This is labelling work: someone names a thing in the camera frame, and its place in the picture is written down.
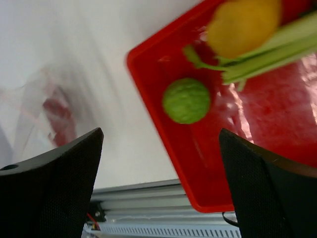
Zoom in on aluminium rail frame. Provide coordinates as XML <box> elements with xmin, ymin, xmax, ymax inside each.
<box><xmin>91</xmin><ymin>179</ymin><xmax>225</xmax><ymax>225</ymax></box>

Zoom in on black cable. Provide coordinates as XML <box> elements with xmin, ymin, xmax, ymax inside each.
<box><xmin>222</xmin><ymin>212</ymin><xmax>238</xmax><ymax>227</ymax></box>

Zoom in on yellow lemon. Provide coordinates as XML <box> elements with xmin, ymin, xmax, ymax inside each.
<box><xmin>206</xmin><ymin>0</ymin><xmax>282</xmax><ymax>59</ymax></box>

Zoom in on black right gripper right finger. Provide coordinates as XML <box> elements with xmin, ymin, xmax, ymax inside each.
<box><xmin>218</xmin><ymin>129</ymin><xmax>317</xmax><ymax>238</ymax></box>

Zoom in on green celery stalk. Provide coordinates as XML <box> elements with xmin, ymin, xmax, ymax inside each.
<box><xmin>182</xmin><ymin>11</ymin><xmax>317</xmax><ymax>90</ymax></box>

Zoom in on clear zip top bag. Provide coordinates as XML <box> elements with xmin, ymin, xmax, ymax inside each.
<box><xmin>0</xmin><ymin>64</ymin><xmax>78</xmax><ymax>167</ymax></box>

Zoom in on red plastic tray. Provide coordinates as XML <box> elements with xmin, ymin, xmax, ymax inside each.
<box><xmin>126</xmin><ymin>0</ymin><xmax>317</xmax><ymax>213</ymax></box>

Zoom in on green bumpy custard apple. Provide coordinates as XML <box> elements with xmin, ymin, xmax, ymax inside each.
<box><xmin>162</xmin><ymin>78</ymin><xmax>211</xmax><ymax>124</ymax></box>

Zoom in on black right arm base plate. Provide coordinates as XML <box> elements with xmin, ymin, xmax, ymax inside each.
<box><xmin>88</xmin><ymin>201</ymin><xmax>106</xmax><ymax>222</ymax></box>

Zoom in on white slotted cable duct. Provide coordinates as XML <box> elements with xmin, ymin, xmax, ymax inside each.
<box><xmin>83</xmin><ymin>223</ymin><xmax>242</xmax><ymax>238</ymax></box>

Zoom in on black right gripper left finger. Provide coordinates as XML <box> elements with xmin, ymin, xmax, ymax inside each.
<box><xmin>0</xmin><ymin>128</ymin><xmax>104</xmax><ymax>238</ymax></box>

